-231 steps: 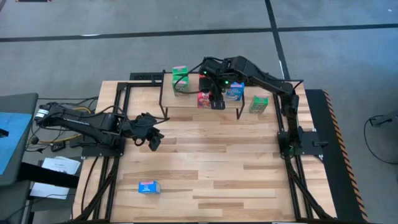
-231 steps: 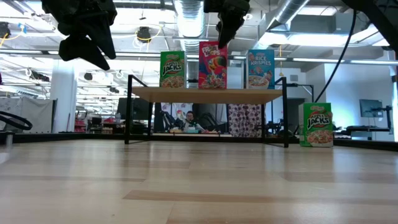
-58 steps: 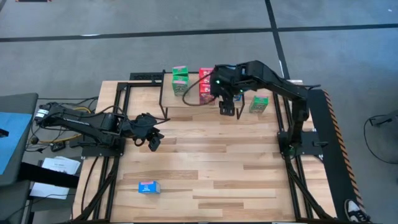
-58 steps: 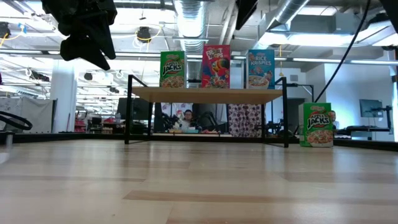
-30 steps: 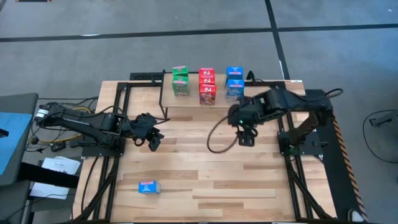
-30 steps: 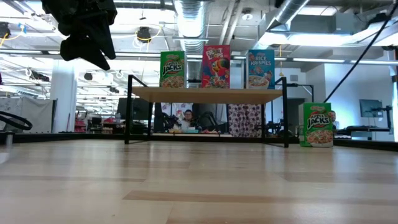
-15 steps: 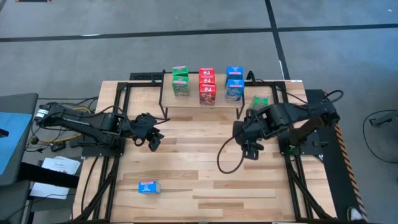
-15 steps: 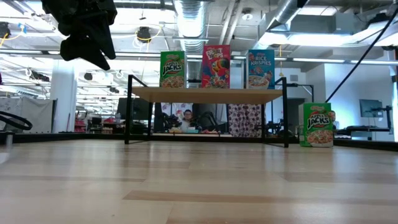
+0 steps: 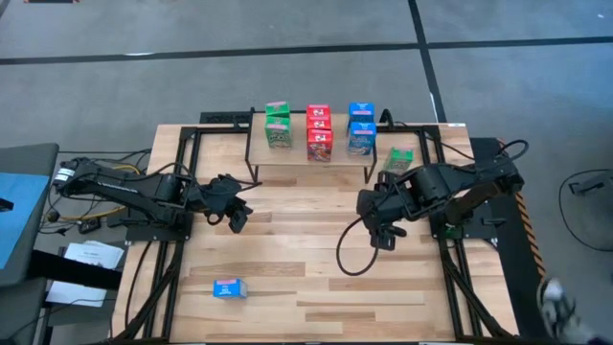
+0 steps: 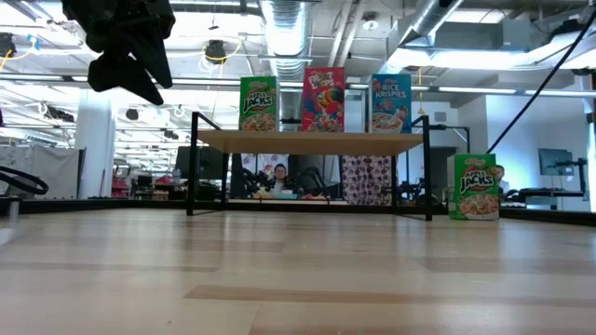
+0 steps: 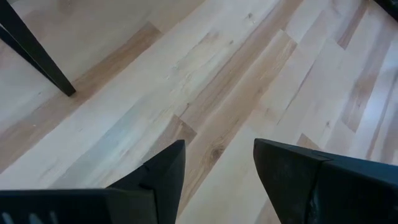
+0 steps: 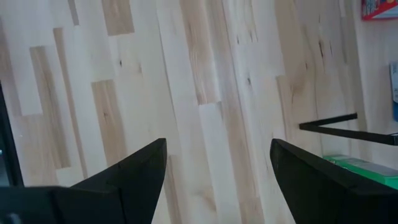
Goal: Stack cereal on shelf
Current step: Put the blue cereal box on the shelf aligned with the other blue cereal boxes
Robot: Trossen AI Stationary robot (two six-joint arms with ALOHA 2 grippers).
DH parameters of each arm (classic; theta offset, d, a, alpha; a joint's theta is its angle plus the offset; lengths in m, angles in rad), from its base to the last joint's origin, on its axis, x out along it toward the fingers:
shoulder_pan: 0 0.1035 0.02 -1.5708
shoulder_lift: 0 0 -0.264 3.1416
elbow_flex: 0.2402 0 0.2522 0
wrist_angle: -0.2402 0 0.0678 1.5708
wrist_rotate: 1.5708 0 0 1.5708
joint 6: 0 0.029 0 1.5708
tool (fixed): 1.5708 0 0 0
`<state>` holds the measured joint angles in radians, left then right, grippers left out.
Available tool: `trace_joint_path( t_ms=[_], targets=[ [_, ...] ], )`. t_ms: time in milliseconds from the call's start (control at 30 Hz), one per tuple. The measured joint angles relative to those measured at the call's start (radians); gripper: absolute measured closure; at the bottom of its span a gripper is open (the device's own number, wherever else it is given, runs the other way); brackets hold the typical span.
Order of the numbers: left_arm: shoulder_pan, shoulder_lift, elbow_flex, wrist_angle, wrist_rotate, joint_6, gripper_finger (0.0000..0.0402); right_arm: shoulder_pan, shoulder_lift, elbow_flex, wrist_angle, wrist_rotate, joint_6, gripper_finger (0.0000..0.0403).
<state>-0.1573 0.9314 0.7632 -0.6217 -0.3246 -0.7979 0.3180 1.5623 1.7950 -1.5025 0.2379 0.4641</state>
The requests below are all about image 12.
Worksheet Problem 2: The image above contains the red Froot Loops cereal box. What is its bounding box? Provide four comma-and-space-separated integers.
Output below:
361, 0, 398, 21

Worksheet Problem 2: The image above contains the blue Rice Krispies cereal box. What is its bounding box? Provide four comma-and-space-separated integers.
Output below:
389, 61, 398, 122

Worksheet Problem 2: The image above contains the green Apple Jacks cereal box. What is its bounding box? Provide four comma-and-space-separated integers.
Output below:
323, 154, 398, 190

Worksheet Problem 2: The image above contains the wooden shelf with black frame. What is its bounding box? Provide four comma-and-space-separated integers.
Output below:
298, 0, 398, 169

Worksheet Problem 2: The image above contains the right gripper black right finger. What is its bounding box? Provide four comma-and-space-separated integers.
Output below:
269, 138, 374, 224

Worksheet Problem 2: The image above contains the black metal rig frame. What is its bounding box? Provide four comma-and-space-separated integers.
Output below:
0, 81, 25, 187

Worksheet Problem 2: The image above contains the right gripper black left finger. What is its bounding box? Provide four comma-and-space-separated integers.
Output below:
70, 138, 168, 224

